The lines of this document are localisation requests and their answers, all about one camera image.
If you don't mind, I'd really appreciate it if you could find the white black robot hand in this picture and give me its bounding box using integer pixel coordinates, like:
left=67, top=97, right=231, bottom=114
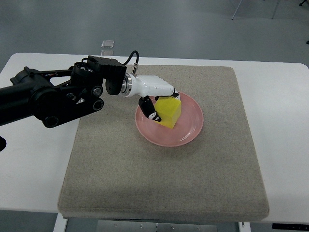
left=120, top=73, right=180, bottom=122

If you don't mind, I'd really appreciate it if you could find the yellow block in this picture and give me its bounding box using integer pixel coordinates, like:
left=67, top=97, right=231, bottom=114
left=154, top=97, right=182, bottom=129

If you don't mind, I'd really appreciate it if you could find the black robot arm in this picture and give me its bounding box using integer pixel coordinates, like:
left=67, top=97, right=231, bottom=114
left=0, top=56, right=126, bottom=128

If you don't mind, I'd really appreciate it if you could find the pink plate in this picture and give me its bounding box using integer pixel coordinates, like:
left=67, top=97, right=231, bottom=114
left=135, top=92, right=204, bottom=147

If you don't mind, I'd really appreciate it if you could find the lower metal floor plate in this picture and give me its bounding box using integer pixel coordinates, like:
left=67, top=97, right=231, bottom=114
left=101, top=49, right=114, bottom=56

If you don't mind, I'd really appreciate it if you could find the metal floor plate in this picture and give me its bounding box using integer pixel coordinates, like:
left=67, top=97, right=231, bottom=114
left=101, top=40, right=114, bottom=48
left=101, top=49, right=114, bottom=56

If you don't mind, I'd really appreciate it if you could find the upper metal floor plate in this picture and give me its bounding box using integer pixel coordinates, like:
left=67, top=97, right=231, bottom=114
left=101, top=40, right=114, bottom=48

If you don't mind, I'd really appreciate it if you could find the beige fabric mat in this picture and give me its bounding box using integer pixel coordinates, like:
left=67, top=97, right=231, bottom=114
left=57, top=65, right=269, bottom=223

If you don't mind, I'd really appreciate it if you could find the grey metal crossbar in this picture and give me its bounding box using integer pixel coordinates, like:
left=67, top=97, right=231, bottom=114
left=96, top=220, right=218, bottom=232

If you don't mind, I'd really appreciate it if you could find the black label strip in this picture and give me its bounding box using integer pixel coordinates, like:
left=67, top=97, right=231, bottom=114
left=272, top=223, right=309, bottom=231

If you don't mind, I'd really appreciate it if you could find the black cable with connector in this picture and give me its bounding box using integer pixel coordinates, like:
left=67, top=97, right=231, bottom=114
left=123, top=50, right=140, bottom=77

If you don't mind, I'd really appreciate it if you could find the white table frame leg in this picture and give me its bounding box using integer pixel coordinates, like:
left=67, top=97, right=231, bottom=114
left=53, top=213, right=68, bottom=232

